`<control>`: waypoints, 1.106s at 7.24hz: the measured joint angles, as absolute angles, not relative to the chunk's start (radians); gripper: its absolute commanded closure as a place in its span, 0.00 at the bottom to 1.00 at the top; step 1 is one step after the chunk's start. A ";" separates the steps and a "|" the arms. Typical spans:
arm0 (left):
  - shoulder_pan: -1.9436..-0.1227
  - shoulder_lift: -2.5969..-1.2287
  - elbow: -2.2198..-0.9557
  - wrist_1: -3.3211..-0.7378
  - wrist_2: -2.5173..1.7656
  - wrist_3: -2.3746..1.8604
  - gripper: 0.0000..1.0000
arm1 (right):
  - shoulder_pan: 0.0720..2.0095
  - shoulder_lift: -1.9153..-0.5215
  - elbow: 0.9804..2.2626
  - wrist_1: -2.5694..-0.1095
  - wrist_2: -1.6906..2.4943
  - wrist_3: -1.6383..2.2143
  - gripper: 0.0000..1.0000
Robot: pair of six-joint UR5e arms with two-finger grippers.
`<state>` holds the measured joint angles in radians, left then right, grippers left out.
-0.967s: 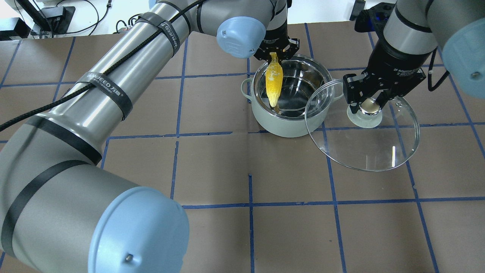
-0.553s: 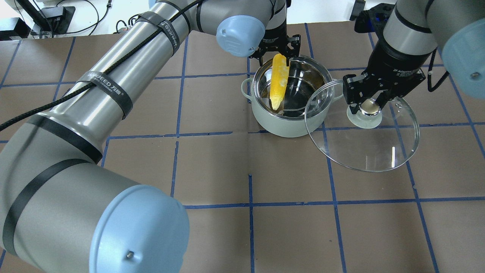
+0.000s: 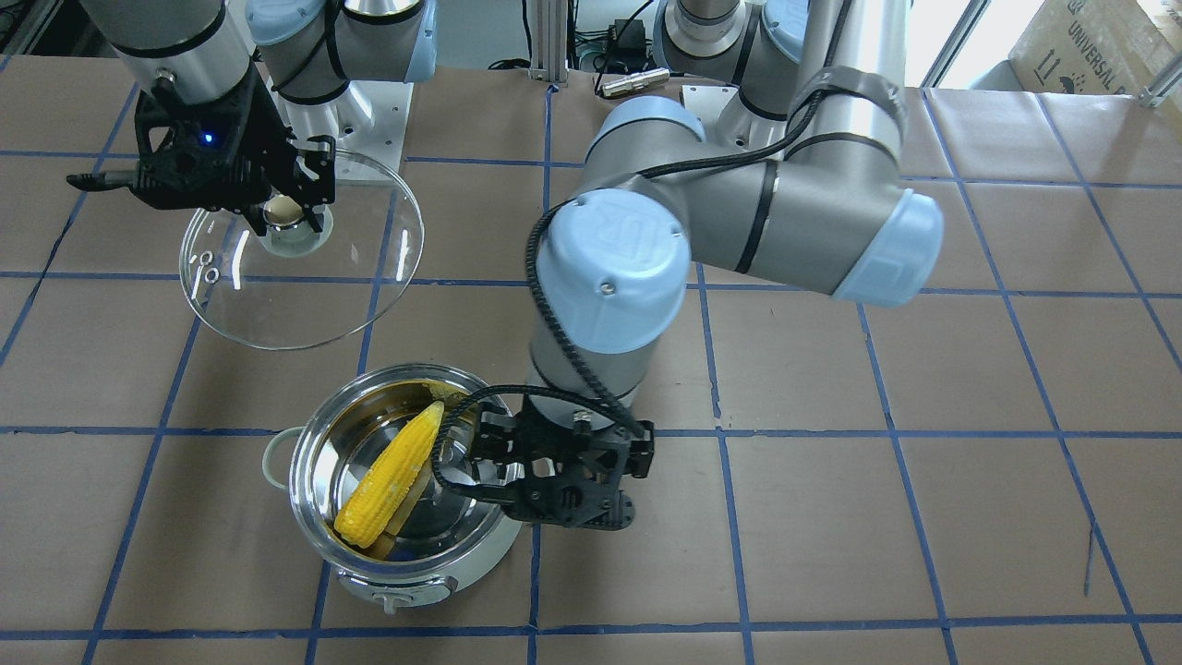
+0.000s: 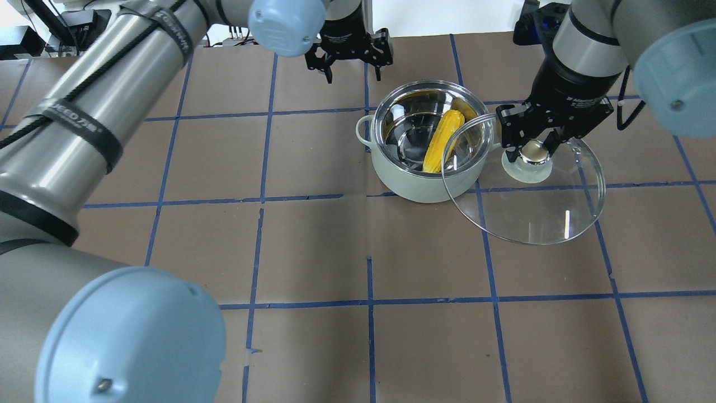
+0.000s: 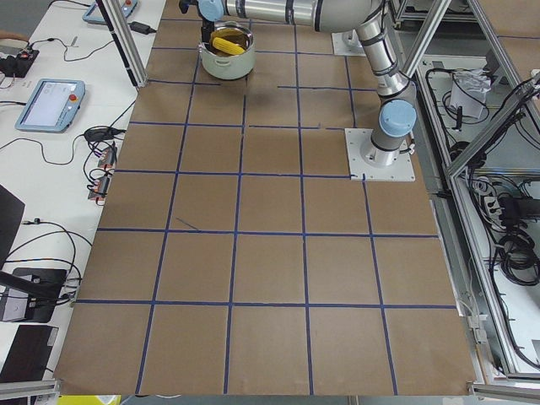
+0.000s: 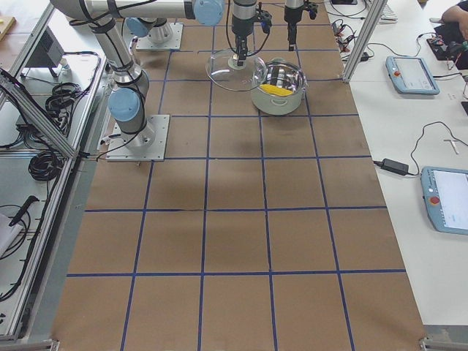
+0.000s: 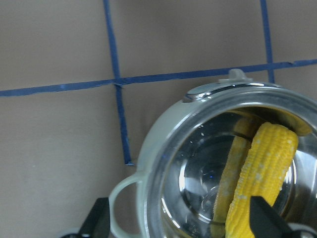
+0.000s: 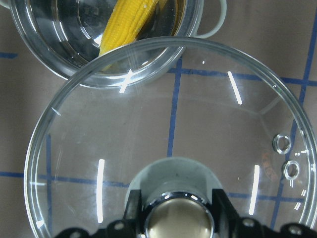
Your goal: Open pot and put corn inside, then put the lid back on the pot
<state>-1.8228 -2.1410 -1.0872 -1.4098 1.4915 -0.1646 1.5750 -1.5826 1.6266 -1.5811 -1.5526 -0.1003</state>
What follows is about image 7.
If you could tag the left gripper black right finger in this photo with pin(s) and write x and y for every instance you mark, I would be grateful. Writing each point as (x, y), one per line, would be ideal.
(265, 222)

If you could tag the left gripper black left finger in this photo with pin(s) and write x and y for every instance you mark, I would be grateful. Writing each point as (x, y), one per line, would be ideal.
(97, 223)

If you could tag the yellow corn cob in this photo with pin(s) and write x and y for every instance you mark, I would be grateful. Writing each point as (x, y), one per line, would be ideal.
(268, 160)

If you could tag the pale green metal pot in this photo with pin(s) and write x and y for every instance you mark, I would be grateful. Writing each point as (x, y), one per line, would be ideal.
(184, 154)

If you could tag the brown paper table mat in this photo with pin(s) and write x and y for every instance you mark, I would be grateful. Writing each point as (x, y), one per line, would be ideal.
(73, 77)

